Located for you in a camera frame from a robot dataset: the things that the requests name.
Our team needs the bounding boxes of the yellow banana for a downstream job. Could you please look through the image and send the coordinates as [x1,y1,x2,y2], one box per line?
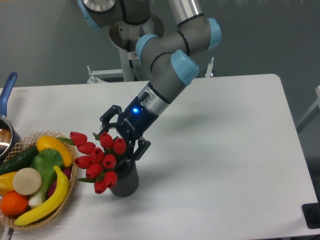
[14,165,69,226]

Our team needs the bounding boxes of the dark grey ribbed vase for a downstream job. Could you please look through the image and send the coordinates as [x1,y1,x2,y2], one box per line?
[110,161,139,198]

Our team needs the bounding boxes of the yellow squash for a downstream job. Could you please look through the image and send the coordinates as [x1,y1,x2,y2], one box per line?
[36,135,73,168]

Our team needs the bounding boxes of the orange fruit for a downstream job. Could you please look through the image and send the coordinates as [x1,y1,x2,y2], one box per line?
[0,191,29,216]

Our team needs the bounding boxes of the green bok choy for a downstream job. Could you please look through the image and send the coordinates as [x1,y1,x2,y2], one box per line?
[28,148,63,208]

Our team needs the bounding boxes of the woven wicker basket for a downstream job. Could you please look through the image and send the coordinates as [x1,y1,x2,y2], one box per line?
[0,131,78,231]

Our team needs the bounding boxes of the green cucumber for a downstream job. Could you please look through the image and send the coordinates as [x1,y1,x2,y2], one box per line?
[0,145,39,175]

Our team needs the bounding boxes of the white frame at right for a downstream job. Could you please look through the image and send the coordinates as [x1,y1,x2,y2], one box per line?
[295,85,320,134]

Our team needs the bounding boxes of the yellow bell pepper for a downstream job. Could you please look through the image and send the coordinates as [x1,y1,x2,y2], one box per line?
[0,171,17,196]

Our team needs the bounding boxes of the dark red fruit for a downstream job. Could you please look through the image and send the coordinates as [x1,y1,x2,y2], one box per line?
[46,166,72,199]

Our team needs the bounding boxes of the black device at edge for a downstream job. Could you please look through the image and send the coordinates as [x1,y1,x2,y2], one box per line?
[301,202,320,229]

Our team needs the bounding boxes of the beige round disc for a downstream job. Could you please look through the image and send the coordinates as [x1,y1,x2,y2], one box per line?
[12,167,42,196]

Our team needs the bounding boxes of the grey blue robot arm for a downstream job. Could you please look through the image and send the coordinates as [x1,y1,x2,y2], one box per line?
[78,0,222,170]

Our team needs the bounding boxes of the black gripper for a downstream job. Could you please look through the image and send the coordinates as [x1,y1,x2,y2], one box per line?
[98,96,159,172]

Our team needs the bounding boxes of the blue handled saucepan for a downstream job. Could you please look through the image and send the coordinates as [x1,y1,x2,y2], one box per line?
[0,72,21,164]

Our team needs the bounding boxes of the red tulip bouquet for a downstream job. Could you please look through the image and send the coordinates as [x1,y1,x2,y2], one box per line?
[58,131,128,194]

